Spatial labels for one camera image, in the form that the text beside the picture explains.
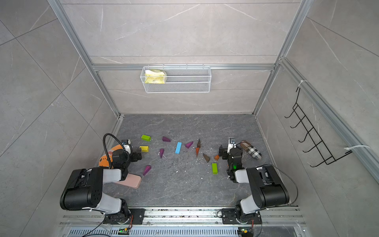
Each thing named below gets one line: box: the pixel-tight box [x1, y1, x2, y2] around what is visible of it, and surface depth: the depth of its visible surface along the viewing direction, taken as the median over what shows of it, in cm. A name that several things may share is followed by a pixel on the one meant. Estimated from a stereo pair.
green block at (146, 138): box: [140, 134, 152, 142], surface depth 106 cm
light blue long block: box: [174, 141, 183, 155], surface depth 100 cm
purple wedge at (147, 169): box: [142, 164, 152, 176], surface depth 91 cm
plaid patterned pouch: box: [239, 140, 263, 160], surface depth 97 cm
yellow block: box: [139, 145, 150, 153], surface depth 100 cm
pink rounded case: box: [114, 173, 142, 190], surface depth 85 cm
